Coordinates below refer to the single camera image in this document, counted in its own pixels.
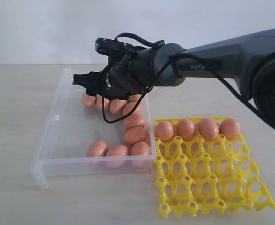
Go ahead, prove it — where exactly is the black camera cable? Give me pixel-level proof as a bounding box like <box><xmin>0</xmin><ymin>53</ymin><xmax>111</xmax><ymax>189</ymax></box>
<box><xmin>101</xmin><ymin>32</ymin><xmax>275</xmax><ymax>135</ymax></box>

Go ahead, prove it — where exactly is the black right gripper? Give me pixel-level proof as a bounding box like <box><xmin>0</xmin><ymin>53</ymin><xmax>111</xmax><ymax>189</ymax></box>
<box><xmin>72</xmin><ymin>61</ymin><xmax>144</xmax><ymax>100</ymax></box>

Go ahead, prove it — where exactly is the clear plastic bin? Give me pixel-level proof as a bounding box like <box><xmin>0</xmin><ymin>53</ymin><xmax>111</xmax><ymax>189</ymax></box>
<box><xmin>31</xmin><ymin>68</ymin><xmax>157</xmax><ymax>190</ymax></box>

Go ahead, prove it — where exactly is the brown egg second row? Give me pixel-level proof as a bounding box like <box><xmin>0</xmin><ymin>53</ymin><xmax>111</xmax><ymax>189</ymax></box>
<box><xmin>96</xmin><ymin>96</ymin><xmax>111</xmax><ymax>110</ymax></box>

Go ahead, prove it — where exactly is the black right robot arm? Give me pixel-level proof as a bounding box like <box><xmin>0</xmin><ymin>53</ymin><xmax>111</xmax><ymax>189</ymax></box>
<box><xmin>73</xmin><ymin>29</ymin><xmax>275</xmax><ymax>130</ymax></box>

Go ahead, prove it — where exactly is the brown egg front right corner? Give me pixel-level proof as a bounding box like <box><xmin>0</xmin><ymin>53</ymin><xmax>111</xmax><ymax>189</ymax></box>
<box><xmin>130</xmin><ymin>141</ymin><xmax>151</xmax><ymax>167</ymax></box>

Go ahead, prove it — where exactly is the yellow plastic egg tray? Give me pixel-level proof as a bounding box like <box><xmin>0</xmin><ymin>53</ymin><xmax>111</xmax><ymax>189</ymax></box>
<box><xmin>153</xmin><ymin>116</ymin><xmax>275</xmax><ymax>219</ymax></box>

